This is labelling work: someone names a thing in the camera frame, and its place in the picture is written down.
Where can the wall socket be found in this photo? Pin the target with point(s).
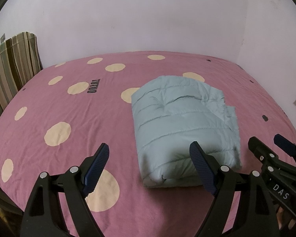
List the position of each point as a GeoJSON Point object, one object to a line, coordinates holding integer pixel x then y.
{"type": "Point", "coordinates": [2, 37]}

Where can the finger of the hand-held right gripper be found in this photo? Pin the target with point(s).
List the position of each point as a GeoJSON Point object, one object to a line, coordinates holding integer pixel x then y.
{"type": "Point", "coordinates": [261, 150]}
{"type": "Point", "coordinates": [286, 145]}

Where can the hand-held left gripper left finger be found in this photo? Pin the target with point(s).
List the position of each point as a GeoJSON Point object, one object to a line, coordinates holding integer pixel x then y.
{"type": "Point", "coordinates": [97, 167]}

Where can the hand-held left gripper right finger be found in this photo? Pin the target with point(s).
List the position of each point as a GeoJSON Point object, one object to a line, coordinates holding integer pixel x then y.
{"type": "Point", "coordinates": [202, 165]}

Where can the light blue quilted jacket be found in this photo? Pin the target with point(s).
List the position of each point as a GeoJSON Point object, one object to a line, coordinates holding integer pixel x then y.
{"type": "Point", "coordinates": [177, 118]}

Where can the bed with pink dotted sheet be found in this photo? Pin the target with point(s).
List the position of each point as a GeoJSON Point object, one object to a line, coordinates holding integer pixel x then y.
{"type": "Point", "coordinates": [88, 118]}

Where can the striped headboard cover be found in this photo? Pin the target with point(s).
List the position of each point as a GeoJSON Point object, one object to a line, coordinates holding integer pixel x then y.
{"type": "Point", "coordinates": [12, 66]}

